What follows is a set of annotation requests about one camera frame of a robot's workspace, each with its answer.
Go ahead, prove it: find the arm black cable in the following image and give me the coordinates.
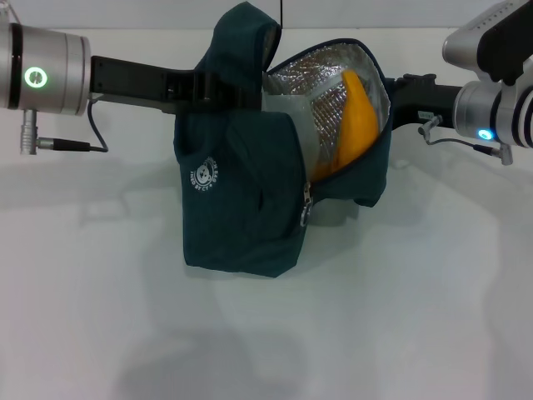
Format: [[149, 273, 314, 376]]
[[36, 102, 110, 153], [417, 115, 514, 167]]

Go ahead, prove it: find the yellow banana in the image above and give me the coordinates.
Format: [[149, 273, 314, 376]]
[[311, 69, 381, 180]]

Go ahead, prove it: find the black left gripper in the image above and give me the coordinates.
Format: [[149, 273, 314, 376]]
[[89, 55, 266, 116]]

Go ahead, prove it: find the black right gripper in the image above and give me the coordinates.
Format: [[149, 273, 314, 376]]
[[386, 73, 464, 131]]

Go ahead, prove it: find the dark teal lunch bag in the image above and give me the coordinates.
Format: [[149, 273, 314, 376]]
[[173, 0, 392, 279]]

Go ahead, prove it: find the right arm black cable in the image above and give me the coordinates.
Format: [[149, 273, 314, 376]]
[[417, 115, 514, 167]]

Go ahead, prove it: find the clear container blue seal lid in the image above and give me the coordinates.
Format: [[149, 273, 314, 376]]
[[261, 93, 322, 170]]

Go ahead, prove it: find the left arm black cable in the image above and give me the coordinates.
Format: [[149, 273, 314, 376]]
[[36, 102, 110, 153]]

